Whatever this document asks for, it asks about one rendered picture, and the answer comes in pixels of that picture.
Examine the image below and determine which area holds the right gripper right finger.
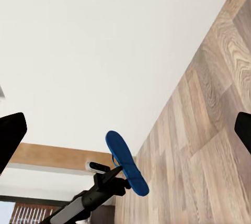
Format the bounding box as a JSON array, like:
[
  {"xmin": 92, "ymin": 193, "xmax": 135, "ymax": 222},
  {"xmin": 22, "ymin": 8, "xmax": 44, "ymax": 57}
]
[{"xmin": 234, "ymin": 112, "xmax": 251, "ymax": 154}]

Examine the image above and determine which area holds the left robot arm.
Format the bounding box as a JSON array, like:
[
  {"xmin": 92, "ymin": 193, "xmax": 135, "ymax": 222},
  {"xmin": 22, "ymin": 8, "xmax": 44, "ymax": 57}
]
[{"xmin": 38, "ymin": 162, "xmax": 131, "ymax": 224}]

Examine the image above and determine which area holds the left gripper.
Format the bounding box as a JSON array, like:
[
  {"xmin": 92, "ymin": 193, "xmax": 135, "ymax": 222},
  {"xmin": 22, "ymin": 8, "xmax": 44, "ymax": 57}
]
[{"xmin": 88, "ymin": 165, "xmax": 131, "ymax": 205}]

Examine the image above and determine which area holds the sandal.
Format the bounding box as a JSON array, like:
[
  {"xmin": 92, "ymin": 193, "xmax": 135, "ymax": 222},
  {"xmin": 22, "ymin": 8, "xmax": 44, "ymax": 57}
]
[{"xmin": 105, "ymin": 130, "xmax": 150, "ymax": 196}]

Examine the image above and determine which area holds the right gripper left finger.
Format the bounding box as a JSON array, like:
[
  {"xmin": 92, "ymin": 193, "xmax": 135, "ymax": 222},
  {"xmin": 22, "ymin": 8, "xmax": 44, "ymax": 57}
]
[{"xmin": 0, "ymin": 112, "xmax": 27, "ymax": 175}]

